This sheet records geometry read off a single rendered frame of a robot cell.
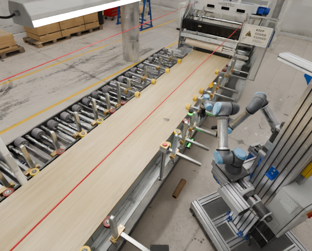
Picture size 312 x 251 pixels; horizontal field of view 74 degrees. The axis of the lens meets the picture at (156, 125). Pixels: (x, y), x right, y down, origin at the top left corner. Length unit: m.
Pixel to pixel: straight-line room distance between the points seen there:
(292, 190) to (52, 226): 1.83
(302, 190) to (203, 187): 1.50
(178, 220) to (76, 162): 1.44
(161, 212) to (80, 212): 1.24
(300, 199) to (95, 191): 1.61
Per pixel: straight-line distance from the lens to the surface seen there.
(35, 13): 0.96
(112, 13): 10.19
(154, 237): 2.73
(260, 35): 4.35
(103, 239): 2.09
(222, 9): 4.72
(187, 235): 2.78
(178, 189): 2.95
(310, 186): 2.02
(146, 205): 2.09
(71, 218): 1.90
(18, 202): 2.14
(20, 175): 2.15
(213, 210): 2.75
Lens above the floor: 2.56
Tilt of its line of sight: 41 degrees down
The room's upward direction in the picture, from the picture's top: 4 degrees clockwise
